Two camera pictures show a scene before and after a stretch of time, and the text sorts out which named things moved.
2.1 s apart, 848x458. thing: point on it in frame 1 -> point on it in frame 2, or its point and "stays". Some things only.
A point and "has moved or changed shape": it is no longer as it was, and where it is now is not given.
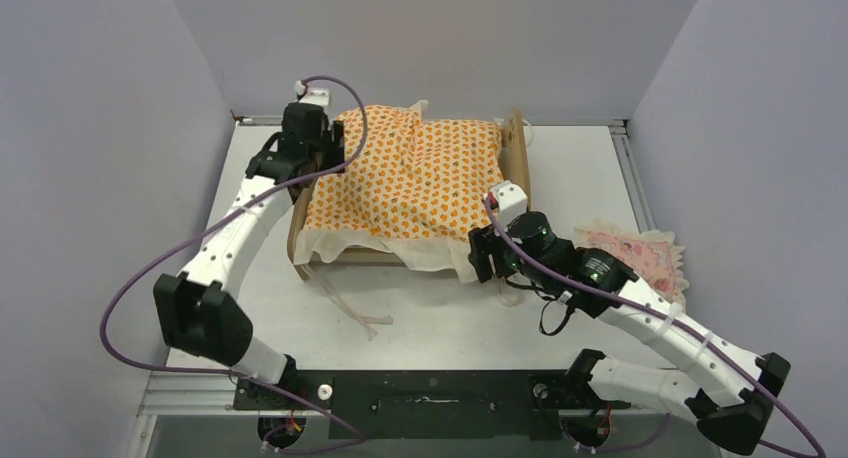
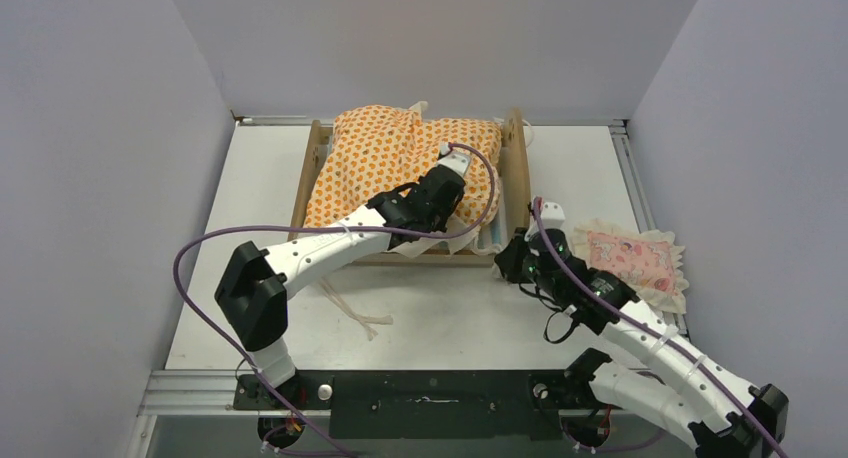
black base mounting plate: (426, 405) stays
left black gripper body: (327, 153) -> (437, 222)
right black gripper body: (506, 260) -> (521, 267)
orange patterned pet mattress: (413, 190) has moved or changed shape
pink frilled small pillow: (652, 256) stays
